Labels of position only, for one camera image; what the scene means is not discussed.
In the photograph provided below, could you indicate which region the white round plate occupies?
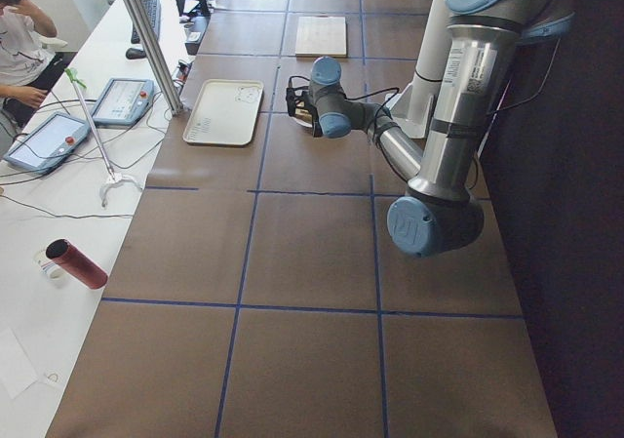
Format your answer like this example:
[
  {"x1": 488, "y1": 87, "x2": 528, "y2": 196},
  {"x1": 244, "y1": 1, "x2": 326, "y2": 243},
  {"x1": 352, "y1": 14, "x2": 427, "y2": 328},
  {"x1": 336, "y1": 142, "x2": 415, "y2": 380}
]
[{"x1": 292, "y1": 110, "x2": 314, "y2": 128}]

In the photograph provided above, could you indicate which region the brown bread slice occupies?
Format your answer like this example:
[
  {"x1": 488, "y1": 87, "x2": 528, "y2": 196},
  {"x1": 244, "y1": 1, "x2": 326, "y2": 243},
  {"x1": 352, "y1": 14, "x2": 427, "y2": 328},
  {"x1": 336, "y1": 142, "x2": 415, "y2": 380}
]
[{"x1": 294, "y1": 107, "x2": 312, "y2": 123}]

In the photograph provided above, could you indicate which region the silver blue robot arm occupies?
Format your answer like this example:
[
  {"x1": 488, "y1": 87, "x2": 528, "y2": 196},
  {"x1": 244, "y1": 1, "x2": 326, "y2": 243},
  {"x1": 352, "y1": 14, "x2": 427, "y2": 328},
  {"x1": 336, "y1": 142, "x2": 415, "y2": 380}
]
[{"x1": 303, "y1": 0, "x2": 574, "y2": 258}]

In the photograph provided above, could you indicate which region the cream bear serving tray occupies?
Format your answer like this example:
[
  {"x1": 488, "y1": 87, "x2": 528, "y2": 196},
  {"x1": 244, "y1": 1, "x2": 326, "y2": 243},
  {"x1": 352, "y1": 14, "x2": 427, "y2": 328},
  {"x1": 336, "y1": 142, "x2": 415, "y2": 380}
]
[{"x1": 182, "y1": 79, "x2": 264, "y2": 146}]

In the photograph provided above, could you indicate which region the wooden cutting board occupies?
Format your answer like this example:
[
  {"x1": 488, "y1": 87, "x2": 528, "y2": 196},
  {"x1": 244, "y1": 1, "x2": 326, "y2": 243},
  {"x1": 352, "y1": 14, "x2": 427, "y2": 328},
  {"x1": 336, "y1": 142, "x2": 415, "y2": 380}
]
[{"x1": 294, "y1": 16, "x2": 347, "y2": 58}]

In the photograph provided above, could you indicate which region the teach pendant far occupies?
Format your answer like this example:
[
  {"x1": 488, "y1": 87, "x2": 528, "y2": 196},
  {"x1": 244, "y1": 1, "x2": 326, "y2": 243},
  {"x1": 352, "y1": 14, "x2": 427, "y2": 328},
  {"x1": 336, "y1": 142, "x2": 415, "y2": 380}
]
[{"x1": 92, "y1": 78, "x2": 155, "y2": 129}]

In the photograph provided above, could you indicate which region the teach pendant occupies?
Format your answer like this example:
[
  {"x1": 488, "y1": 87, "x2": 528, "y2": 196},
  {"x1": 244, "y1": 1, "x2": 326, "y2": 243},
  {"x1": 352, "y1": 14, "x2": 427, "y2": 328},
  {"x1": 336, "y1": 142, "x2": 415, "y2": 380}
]
[
  {"x1": 3, "y1": 112, "x2": 90, "y2": 175},
  {"x1": 92, "y1": 78, "x2": 155, "y2": 129}
]

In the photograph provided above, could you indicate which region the black computer mouse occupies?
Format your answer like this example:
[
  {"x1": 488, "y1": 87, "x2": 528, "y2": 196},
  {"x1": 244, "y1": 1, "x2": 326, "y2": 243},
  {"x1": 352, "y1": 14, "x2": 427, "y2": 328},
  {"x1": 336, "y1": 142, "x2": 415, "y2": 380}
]
[{"x1": 125, "y1": 48, "x2": 146, "y2": 60}]

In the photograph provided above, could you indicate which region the black keyboard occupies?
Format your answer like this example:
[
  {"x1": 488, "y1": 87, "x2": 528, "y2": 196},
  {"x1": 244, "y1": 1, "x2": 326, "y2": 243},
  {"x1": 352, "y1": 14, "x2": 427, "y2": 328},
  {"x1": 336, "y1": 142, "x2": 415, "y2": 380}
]
[{"x1": 141, "y1": 0, "x2": 161, "y2": 39}]

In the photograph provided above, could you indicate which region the red cylinder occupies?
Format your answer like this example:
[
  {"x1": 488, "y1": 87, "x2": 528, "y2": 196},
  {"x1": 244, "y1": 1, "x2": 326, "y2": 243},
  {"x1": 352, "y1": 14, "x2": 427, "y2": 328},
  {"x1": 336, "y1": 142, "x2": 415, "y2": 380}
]
[{"x1": 46, "y1": 239, "x2": 108, "y2": 290}]

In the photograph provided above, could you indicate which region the metal rod with claw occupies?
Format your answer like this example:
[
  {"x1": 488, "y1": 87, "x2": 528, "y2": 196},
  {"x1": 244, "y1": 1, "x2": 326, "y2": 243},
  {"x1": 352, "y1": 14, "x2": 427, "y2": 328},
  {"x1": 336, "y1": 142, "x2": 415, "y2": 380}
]
[{"x1": 64, "y1": 67, "x2": 143, "y2": 208}]

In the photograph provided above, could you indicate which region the white paper cup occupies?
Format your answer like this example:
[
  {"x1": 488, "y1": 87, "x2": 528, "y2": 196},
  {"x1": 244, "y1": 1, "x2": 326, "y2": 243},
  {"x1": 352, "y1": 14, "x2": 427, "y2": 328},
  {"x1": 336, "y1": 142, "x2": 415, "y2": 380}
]
[{"x1": 33, "y1": 249, "x2": 66, "y2": 288}]

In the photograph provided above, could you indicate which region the teach pendant near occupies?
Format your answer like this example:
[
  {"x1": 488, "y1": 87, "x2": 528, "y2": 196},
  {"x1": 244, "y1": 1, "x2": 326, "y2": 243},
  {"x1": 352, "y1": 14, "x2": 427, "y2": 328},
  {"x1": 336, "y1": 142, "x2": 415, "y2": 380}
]
[{"x1": 3, "y1": 112, "x2": 90, "y2": 175}]

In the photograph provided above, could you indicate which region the seated person white shirt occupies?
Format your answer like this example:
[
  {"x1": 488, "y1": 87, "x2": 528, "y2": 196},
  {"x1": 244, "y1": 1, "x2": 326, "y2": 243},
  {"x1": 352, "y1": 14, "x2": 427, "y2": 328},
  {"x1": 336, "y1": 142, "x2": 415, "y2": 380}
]
[{"x1": 1, "y1": 0, "x2": 65, "y2": 128}]

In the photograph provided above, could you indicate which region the white paper sheet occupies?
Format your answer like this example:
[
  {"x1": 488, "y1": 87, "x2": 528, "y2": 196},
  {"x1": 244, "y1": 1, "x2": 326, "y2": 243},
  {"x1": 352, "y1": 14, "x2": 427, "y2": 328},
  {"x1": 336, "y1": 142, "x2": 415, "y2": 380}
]
[{"x1": 0, "y1": 329, "x2": 38, "y2": 399}]

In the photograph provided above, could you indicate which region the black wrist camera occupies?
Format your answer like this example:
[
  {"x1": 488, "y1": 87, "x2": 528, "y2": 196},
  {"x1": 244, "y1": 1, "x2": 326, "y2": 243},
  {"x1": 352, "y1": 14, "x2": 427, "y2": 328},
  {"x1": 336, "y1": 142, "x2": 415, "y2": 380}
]
[{"x1": 286, "y1": 86, "x2": 309, "y2": 117}]

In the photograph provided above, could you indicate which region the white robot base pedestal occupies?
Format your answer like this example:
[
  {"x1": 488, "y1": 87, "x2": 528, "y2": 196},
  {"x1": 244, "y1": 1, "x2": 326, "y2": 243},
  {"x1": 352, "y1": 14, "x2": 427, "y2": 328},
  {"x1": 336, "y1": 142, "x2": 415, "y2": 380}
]
[{"x1": 390, "y1": 0, "x2": 451, "y2": 139}]

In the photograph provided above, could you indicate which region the aluminium frame post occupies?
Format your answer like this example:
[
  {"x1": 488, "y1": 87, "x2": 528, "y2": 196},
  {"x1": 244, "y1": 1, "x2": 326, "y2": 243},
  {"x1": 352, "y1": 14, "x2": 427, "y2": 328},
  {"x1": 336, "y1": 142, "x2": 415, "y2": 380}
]
[{"x1": 123, "y1": 0, "x2": 184, "y2": 116}]

